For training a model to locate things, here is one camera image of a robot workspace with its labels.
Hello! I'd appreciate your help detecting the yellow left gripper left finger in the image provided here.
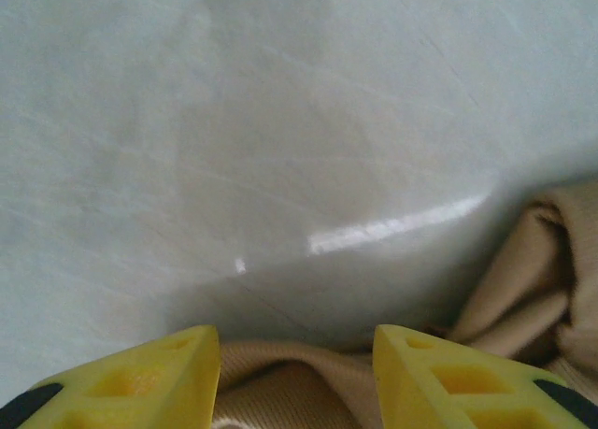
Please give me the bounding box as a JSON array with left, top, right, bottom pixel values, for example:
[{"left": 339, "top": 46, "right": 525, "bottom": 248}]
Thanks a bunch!
[{"left": 0, "top": 324, "right": 221, "bottom": 429}]

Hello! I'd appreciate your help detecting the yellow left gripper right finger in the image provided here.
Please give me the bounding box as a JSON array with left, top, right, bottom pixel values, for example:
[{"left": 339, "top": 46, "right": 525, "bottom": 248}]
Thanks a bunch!
[{"left": 372, "top": 324, "right": 598, "bottom": 429}]

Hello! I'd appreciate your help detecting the brown tank top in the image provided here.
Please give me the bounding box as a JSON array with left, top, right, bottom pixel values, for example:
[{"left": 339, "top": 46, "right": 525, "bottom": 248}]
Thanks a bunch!
[{"left": 212, "top": 176, "right": 598, "bottom": 429}]

